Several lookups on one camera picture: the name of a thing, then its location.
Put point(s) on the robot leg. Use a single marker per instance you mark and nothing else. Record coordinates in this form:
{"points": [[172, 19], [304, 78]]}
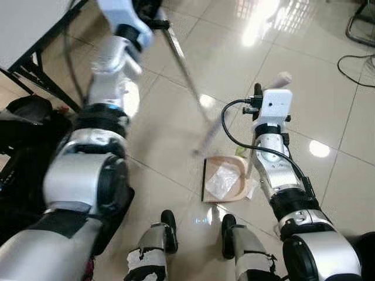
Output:
{"points": [[153, 240], [246, 246]]}

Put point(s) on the robot left leg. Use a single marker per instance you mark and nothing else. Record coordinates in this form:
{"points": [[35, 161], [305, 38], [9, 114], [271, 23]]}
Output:
{"points": [[153, 240]]}

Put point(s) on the clear plastic wrapper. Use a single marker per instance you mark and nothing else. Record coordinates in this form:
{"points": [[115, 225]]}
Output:
{"points": [[222, 180]]}

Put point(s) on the black metal table frame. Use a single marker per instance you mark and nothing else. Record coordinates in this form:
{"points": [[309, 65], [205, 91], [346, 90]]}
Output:
{"points": [[41, 76]]}

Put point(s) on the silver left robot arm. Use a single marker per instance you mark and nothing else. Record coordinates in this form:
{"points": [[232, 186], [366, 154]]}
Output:
{"points": [[82, 181]]}

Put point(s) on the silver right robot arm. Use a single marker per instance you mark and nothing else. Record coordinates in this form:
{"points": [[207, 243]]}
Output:
{"points": [[275, 170]]}

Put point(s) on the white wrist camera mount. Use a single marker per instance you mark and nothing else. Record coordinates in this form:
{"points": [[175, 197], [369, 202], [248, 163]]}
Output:
{"points": [[120, 14], [276, 105]]}

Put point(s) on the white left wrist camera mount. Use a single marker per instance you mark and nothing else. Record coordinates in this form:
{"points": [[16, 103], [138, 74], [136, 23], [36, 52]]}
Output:
{"points": [[120, 14]]}

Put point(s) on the robot right leg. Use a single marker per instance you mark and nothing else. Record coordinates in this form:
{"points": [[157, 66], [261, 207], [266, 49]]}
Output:
{"points": [[246, 246]]}

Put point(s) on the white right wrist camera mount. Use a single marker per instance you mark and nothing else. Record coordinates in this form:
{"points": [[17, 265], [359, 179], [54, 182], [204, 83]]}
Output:
{"points": [[276, 105]]}

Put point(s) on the black metal chair base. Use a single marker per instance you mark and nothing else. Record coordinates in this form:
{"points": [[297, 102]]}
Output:
{"points": [[351, 36]]}

